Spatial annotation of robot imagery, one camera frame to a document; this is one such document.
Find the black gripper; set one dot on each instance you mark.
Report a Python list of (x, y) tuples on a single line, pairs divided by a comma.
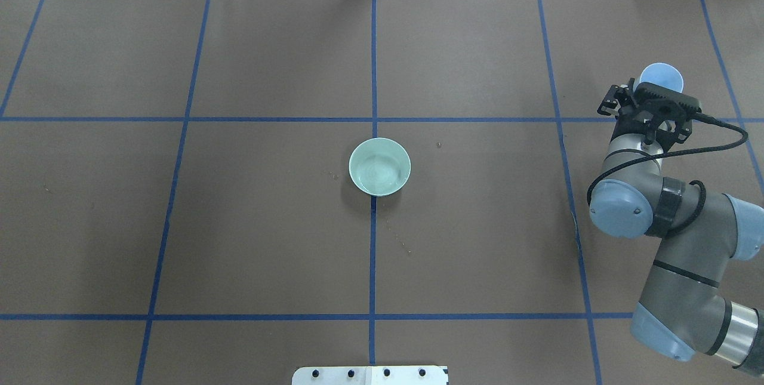
[(625, 124)]

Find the light blue plastic cup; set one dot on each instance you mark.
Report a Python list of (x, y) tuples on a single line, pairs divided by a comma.
[(662, 74)]

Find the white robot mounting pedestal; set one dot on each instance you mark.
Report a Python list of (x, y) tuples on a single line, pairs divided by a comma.
[(386, 374)]

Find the pale green ceramic bowl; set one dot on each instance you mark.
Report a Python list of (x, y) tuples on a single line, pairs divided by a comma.
[(379, 166)]

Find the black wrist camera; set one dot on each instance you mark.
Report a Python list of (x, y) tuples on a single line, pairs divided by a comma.
[(664, 101)]

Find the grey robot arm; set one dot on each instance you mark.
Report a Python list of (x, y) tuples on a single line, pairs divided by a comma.
[(680, 311)]

